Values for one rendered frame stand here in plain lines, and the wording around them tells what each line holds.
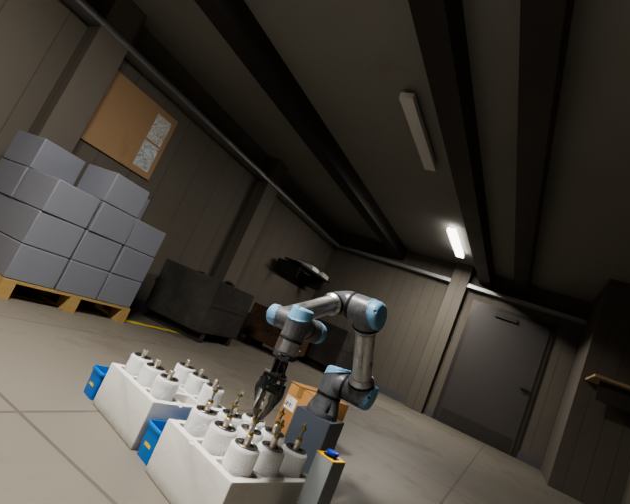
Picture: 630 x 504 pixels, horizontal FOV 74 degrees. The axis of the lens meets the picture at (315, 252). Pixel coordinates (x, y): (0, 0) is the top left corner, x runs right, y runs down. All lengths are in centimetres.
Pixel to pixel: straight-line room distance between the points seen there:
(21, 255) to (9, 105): 146
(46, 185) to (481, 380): 670
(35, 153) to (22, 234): 67
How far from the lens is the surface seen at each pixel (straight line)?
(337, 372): 199
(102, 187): 374
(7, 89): 442
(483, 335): 788
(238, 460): 138
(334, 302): 170
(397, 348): 810
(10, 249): 353
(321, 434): 198
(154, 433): 170
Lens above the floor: 67
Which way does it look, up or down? 9 degrees up
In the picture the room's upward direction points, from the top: 23 degrees clockwise
